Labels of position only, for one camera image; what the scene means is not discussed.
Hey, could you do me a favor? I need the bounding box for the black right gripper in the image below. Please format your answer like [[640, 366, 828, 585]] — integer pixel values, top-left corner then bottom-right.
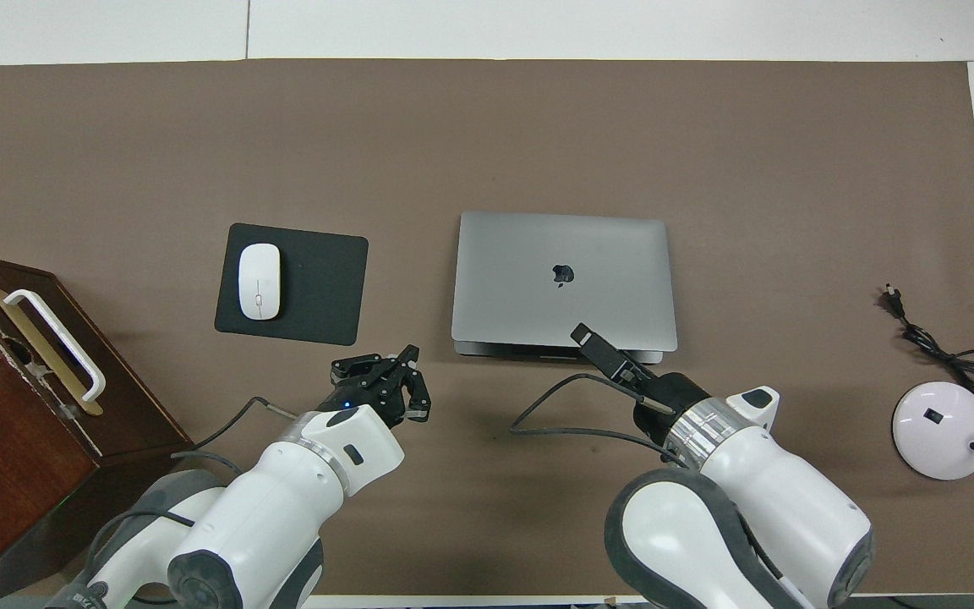
[[570, 322, 712, 449]]

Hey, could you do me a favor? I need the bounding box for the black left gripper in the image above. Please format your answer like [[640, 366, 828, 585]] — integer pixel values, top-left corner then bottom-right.
[[322, 344, 433, 428]]

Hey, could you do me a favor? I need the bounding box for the silver laptop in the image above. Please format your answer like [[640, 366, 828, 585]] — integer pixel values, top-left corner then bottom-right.
[[451, 211, 679, 365]]

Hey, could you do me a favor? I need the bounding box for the black mouse pad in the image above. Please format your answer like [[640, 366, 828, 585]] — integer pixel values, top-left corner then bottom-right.
[[214, 222, 369, 347]]

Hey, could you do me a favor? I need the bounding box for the white computer mouse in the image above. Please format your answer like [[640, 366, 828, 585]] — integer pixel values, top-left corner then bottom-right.
[[238, 243, 282, 321]]

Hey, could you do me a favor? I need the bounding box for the brown table mat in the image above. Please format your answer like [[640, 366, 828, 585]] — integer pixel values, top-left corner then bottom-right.
[[0, 58, 974, 597]]

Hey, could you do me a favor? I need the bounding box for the white desk lamp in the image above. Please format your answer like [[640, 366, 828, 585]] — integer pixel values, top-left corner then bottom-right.
[[891, 309, 974, 481]]

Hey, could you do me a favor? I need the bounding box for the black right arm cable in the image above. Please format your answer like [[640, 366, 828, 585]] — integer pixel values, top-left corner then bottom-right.
[[510, 372, 687, 466]]

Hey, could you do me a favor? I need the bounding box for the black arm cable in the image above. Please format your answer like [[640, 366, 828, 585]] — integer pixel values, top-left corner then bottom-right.
[[510, 372, 687, 466], [170, 396, 298, 464]]

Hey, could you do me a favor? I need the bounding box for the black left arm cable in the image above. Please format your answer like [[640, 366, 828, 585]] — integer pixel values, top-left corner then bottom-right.
[[170, 396, 298, 464]]

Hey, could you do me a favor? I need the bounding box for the black lamp power cable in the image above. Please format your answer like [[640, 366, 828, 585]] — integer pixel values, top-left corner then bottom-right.
[[880, 283, 974, 392]]

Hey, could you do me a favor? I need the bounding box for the white box handle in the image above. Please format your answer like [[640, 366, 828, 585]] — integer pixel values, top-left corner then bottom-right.
[[3, 288, 107, 403]]

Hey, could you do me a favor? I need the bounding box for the brass handle plate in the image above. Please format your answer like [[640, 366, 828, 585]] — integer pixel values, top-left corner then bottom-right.
[[0, 288, 105, 417]]

